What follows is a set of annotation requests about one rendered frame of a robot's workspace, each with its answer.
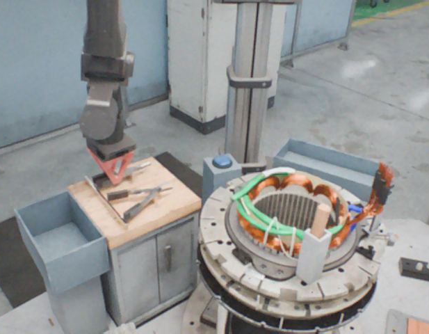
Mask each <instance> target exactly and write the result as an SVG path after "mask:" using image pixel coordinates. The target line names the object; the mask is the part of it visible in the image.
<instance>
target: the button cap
mask: <svg viewBox="0 0 429 334"><path fill-rule="evenodd" d="M214 164H216V165H218V166H220V167H227V166H228V165H230V164H231V159H230V158H229V157H228V156H225V155H218V156H217V157H215V158H214Z"/></svg>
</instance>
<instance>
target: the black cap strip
mask: <svg viewBox="0 0 429 334"><path fill-rule="evenodd" d="M418 263H421V264H422V265H423V266H422V269H421V270H418V269H417V268H416V267H417V265H418ZM428 263H429V262H424V261H421V260H414V259H410V258H406V257H400V259H399V261H398V266H399V271H400V276H405V277H408V278H414V279H419V280H424V281H428V282H429V268H428V267H427V265H428Z"/></svg>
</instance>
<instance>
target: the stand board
mask: <svg viewBox="0 0 429 334"><path fill-rule="evenodd" d="M149 161H150V163H152V165H150V166H148V167H146V168H144V169H142V170H139V171H136V172H135V173H133V174H134V179H135V182H132V181H131V180H130V179H129V178H128V177H127V176H126V177H123V178H122V180H121V182H120V183H117V184H111V185H109V186H105V187H103V188H100V189H98V190H99V191H100V192H101V193H102V194H103V196H104V197H105V199H107V197H106V193H109V192H112V191H119V190H123V189H128V190H135V189H148V188H155V187H157V186H159V185H161V184H162V183H164V182H167V184H166V185H164V186H162V189H165V188H169V187H172V189H170V190H167V191H163V192H160V193H157V195H156V197H157V202H158V205H155V204H154V203H153V202H152V201H150V202H149V203H147V204H146V205H145V206H144V207H143V208H142V211H140V212H138V213H137V214H136V215H134V216H133V217H131V218H130V219H128V220H127V221H126V222H127V223H128V230H125V229H124V228H123V227H122V224H121V223H120V222H119V221H118V220H117V219H116V218H115V217H114V215H113V214H112V213H110V211H109V210H108V209H107V208H106V206H105V205H104V204H103V203H102V202H101V200H100V199H99V198H98V197H97V195H96V194H95V193H94V191H93V190H92V189H91V188H90V187H89V186H88V185H87V184H86V182H85V181H82V182H79V183H77V184H73V185H70V186H67V189H69V190H70V192H71V193H72V195H74V196H75V198H76V199H77V200H78V202H79V203H80V205H81V206H82V207H83V208H84V209H85V211H86V212H87V213H88V215H89V216H90V217H91V219H92V220H93V221H94V222H95V224H96V225H97V226H98V228H99V229H100V231H101V232H102V233H103V235H104V236H105V238H106V245H107V247H109V248H110V249H113V248H115V247H117V246H120V245H122V244H124V243H126V242H128V241H131V240H132V239H135V238H137V237H139V236H141V235H143V234H147V233H148V232H151V231H153V230H155V229H157V228H159V227H162V226H164V225H166V224H168V223H171V221H174V220H176V219H178V218H181V217H183V216H185V215H187V214H190V213H191V212H194V211H196V210H198V209H200V208H202V200H200V199H199V198H198V197H197V196H196V195H195V194H194V193H193V192H192V191H191V190H190V189H189V188H188V187H187V186H185V185H184V184H183V183H182V182H180V181H179V180H178V179H177V178H176V177H174V176H173V175H172V174H171V173H169V172H168V171H167V170H166V169H165V168H164V167H163V166H162V165H161V164H160V163H159V162H158V161H157V160H156V159H155V158H153V157H150V158H146V159H143V160H141V161H137V162H135V163H132V164H129V165H128V166H127V168H130V167H133V166H135V165H136V164H142V163H145V162H149ZM146 197H148V193H142V194H139V196H136V194H135V195H134V196H129V197H128V198H124V199H120V200H114V201H110V202H109V203H110V204H111V205H112V206H113V207H114V208H115V209H116V210H117V211H118V213H119V214H120V215H121V216H122V217H123V213H124V212H125V211H127V210H128V209H130V208H131V207H133V206H134V205H136V204H137V203H141V202H142V201H143V200H144V199H145V198H146ZM123 218H124V217H123Z"/></svg>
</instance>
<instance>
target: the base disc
mask: <svg viewBox="0 0 429 334"><path fill-rule="evenodd" d="M211 297H212V295H211V294H210V293H209V291H208V290H207V289H206V286H205V285H204V283H203V281H202V282H201V283H200V284H199V285H198V286H197V289H195V290H194V292H193V293H192V294H191V296H190V298H189V300H188V302H187V304H186V307H185V310H184V314H183V318H182V325H181V334H216V328H213V327H211V326H208V325H206V324H203V323H202V322H200V317H201V315H202V313H203V312H204V309H205V308H206V307H207V304H208V303H209V301H210V300H211ZM232 317H233V314H232V313H231V318H230V326H229V334H233V333H232ZM339 331H340V334H363V332H362V328H361V326H360V323H359V321H358V318H356V319H355V320H354V321H352V322H350V323H349V324H347V325H346V328H345V330H344V331H343V327H341V328H339Z"/></svg>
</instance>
